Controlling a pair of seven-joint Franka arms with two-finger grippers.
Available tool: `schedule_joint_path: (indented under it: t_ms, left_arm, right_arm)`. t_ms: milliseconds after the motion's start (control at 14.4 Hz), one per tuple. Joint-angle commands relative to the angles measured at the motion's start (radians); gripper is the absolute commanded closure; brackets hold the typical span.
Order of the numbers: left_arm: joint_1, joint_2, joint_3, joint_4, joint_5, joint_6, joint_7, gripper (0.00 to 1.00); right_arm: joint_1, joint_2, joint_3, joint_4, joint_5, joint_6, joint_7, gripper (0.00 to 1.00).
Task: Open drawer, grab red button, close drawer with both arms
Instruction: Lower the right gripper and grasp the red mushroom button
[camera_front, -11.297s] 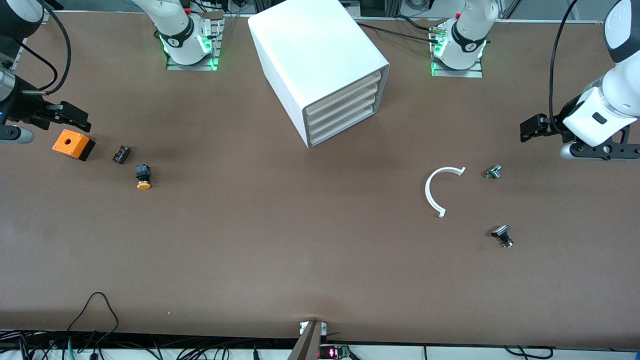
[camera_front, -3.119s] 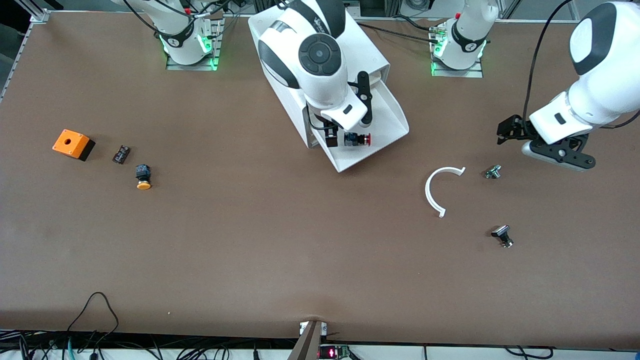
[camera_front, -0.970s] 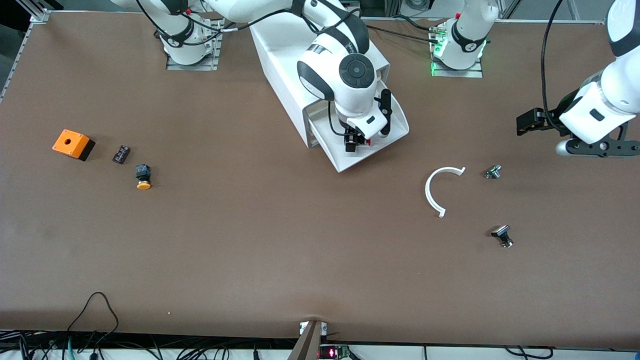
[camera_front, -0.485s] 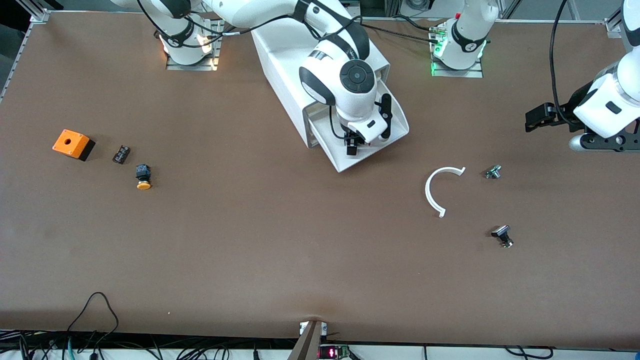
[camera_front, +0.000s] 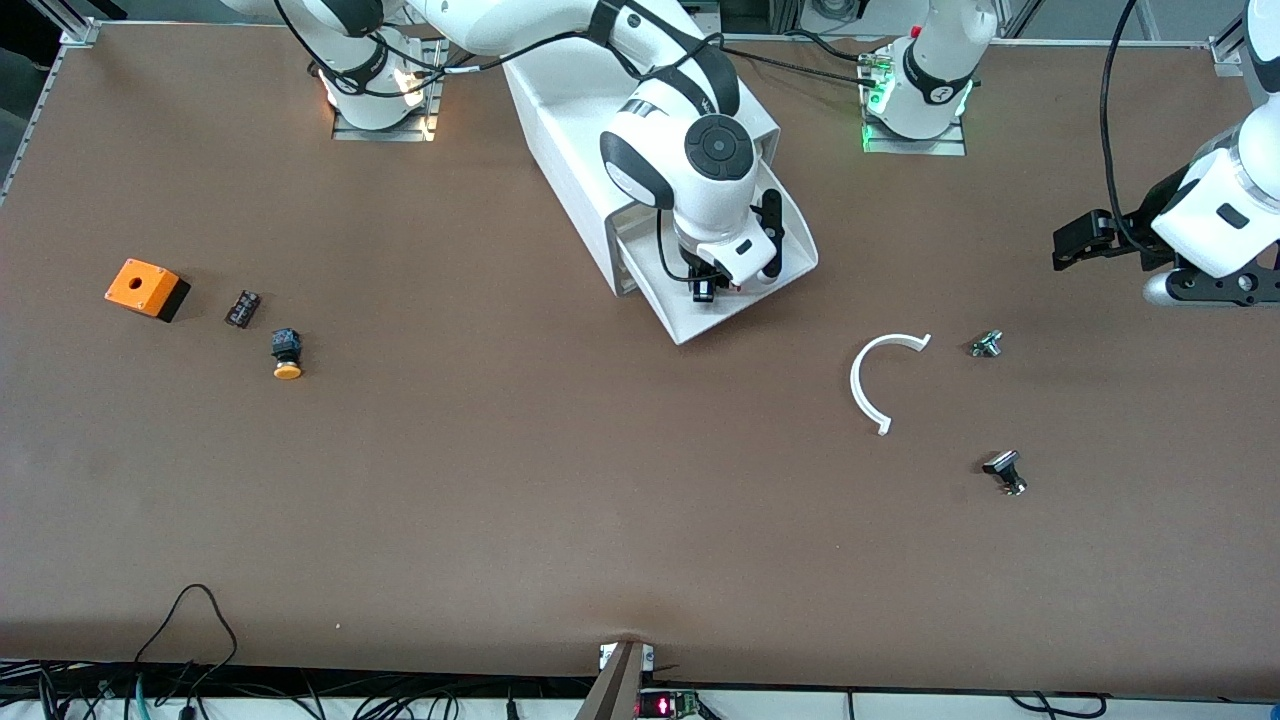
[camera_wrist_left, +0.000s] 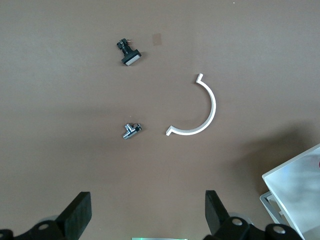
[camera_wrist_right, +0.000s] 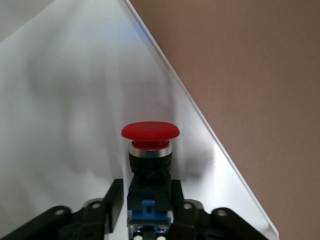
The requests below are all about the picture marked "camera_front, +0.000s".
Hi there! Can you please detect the cream cabinet drawer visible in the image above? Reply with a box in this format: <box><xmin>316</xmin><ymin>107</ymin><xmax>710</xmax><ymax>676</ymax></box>
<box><xmin>615</xmin><ymin>160</ymin><xmax>819</xmax><ymax>346</ymax></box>

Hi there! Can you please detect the white drawer cabinet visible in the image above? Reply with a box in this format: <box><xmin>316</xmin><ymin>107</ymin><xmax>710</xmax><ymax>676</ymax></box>
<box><xmin>500</xmin><ymin>40</ymin><xmax>781</xmax><ymax>298</ymax></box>

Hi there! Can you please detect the yellow mushroom push button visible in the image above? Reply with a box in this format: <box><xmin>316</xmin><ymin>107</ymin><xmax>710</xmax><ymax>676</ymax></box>
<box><xmin>270</xmin><ymin>327</ymin><xmax>305</xmax><ymax>382</ymax></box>

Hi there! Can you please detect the circuit board with red display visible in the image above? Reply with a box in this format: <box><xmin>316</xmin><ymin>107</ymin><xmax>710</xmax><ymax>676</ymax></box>
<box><xmin>638</xmin><ymin>688</ymin><xmax>701</xmax><ymax>719</ymax></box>

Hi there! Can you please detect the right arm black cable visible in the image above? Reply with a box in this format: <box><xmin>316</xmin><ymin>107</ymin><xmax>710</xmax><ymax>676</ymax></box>
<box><xmin>272</xmin><ymin>0</ymin><xmax>726</xmax><ymax>286</ymax></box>

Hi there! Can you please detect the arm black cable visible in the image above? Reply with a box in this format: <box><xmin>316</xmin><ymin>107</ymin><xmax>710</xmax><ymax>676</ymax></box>
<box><xmin>1098</xmin><ymin>0</ymin><xmax>1143</xmax><ymax>251</ymax></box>
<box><xmin>272</xmin><ymin>0</ymin><xmax>726</xmax><ymax>286</ymax></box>

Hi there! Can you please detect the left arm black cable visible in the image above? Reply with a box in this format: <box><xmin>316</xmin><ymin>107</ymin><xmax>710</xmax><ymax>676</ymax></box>
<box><xmin>1098</xmin><ymin>0</ymin><xmax>1143</xmax><ymax>251</ymax></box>

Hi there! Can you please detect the white C-shaped plastic ring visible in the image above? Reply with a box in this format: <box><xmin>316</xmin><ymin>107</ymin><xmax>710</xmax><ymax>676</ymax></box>
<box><xmin>849</xmin><ymin>332</ymin><xmax>933</xmax><ymax>437</ymax></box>

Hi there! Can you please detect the aluminium frame profile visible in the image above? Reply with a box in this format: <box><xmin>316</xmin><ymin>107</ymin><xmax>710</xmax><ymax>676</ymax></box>
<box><xmin>1208</xmin><ymin>0</ymin><xmax>1280</xmax><ymax>77</ymax></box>
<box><xmin>28</xmin><ymin>0</ymin><xmax>101</xmax><ymax>47</ymax></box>

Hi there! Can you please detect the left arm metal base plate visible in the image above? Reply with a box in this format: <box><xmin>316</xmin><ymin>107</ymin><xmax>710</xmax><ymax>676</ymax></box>
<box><xmin>860</xmin><ymin>50</ymin><xmax>969</xmax><ymax>157</ymax></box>

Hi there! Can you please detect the long black cable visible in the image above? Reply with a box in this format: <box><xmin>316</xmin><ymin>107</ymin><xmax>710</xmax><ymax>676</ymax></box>
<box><xmin>722</xmin><ymin>40</ymin><xmax>881</xmax><ymax>87</ymax></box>

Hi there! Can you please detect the black knob switch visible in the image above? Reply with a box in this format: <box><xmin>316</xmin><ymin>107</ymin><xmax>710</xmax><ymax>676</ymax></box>
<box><xmin>981</xmin><ymin>450</ymin><xmax>1029</xmax><ymax>498</ymax></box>

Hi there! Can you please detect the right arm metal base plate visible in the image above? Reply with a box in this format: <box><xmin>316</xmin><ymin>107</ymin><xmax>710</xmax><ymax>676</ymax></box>
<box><xmin>332</xmin><ymin>30</ymin><xmax>446</xmax><ymax>143</ymax></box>

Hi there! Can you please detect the orange button enclosure box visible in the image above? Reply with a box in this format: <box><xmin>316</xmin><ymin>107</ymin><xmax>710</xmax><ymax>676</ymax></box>
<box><xmin>104</xmin><ymin>258</ymin><xmax>192</xmax><ymax>324</ymax></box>

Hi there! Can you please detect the looped thin black cable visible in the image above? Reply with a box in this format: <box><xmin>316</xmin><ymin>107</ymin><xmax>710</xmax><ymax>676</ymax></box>
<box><xmin>130</xmin><ymin>583</ymin><xmax>241</xmax><ymax>691</ymax></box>

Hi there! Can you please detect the black cable tangle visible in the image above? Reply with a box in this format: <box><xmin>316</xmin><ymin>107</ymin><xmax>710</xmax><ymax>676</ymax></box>
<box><xmin>0</xmin><ymin>660</ymin><xmax>601</xmax><ymax>720</ymax></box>

